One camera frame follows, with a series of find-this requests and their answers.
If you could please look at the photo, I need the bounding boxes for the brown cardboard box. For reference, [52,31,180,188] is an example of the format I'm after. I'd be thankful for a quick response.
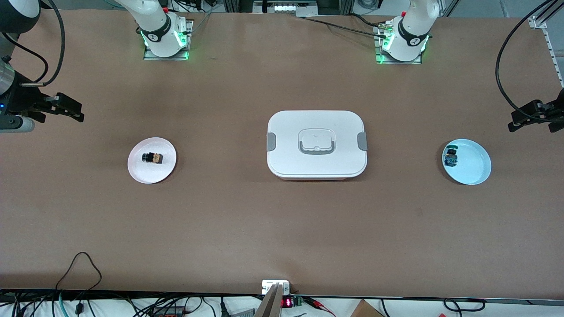
[350,299,385,317]

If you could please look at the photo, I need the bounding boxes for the lit device on frame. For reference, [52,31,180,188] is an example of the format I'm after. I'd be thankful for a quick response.
[253,0,319,15]

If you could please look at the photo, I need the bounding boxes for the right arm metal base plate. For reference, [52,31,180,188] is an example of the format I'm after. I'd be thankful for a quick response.
[143,19,194,61]

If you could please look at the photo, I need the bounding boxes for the pink round plate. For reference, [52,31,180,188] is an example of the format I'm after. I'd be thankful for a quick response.
[127,137,177,184]

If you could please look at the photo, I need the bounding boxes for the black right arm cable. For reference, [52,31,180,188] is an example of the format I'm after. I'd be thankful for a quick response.
[4,0,66,87]

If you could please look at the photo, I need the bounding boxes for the small white box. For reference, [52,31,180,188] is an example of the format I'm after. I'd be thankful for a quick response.
[262,280,291,295]

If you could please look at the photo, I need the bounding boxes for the black cable across table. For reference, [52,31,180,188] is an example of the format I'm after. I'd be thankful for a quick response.
[303,14,389,38]

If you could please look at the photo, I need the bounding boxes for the black coiled cable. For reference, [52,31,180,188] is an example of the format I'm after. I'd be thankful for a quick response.
[442,298,487,313]

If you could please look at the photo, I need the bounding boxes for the aluminium camera mount bar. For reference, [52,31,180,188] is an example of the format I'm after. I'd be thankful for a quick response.
[254,284,284,317]

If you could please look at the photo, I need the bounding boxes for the white lunch box grey clips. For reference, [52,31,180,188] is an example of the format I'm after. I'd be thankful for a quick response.
[266,110,368,181]

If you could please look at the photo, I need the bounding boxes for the light blue round plate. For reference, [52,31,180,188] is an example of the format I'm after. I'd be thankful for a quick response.
[442,139,492,186]

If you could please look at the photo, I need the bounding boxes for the red wires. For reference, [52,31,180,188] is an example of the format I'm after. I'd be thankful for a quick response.
[308,297,337,317]

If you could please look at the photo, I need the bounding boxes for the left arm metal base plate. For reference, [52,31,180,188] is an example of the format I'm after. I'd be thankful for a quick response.
[375,24,423,65]

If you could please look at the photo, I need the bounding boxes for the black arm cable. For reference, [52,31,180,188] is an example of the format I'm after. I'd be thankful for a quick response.
[4,0,66,87]
[495,0,564,125]

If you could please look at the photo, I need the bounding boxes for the thin black looped cable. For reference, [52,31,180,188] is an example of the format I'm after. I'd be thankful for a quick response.
[55,252,103,317]

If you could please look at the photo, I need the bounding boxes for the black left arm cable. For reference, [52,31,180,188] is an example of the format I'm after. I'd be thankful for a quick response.
[495,0,564,125]

